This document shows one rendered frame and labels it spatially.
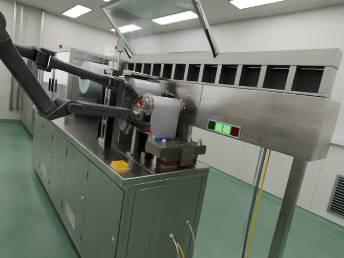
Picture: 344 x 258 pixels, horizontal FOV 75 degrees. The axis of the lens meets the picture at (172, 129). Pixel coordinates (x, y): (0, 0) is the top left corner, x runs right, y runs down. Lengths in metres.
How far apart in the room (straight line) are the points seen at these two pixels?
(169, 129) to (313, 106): 0.86
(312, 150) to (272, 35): 3.11
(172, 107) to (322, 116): 0.86
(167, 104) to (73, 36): 5.76
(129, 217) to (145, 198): 0.12
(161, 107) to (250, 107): 0.55
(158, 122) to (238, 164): 2.86
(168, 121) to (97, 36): 5.95
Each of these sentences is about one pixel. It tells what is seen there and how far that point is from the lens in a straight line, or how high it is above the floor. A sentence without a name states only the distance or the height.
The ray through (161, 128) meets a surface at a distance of 1.51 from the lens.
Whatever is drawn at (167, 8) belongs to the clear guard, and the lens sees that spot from 1.69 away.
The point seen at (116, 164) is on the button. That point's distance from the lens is 1.26.
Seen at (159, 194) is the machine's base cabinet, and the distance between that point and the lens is 1.34.
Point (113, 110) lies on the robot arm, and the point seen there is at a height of 1.21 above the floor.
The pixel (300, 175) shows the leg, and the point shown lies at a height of 1.03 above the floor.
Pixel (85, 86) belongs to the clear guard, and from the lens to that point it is 2.33.
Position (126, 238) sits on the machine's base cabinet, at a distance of 1.35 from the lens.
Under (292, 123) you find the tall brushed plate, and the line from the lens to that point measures 1.24.
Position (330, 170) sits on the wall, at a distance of 3.62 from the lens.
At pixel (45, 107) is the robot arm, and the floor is 1.21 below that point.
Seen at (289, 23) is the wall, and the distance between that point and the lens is 4.09.
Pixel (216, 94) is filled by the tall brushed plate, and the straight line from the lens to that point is 1.49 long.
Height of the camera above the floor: 1.35
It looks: 9 degrees down
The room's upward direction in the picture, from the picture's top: 9 degrees clockwise
